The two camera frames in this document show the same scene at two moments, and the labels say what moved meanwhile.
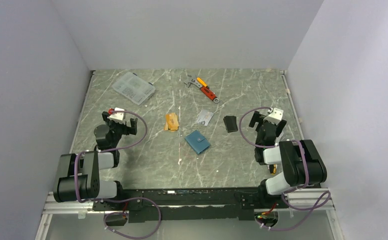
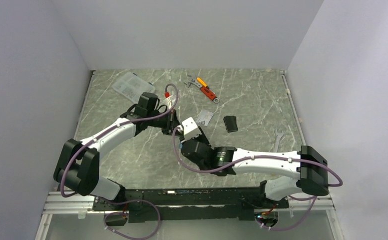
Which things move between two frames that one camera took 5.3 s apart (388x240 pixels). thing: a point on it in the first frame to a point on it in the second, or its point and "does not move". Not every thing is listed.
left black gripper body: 118,129 to 166,122
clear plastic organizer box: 135,87 does not move
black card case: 230,123 does not move
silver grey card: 204,117 does not move
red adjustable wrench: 205,90 does not move
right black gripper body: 257,138 to 202,138
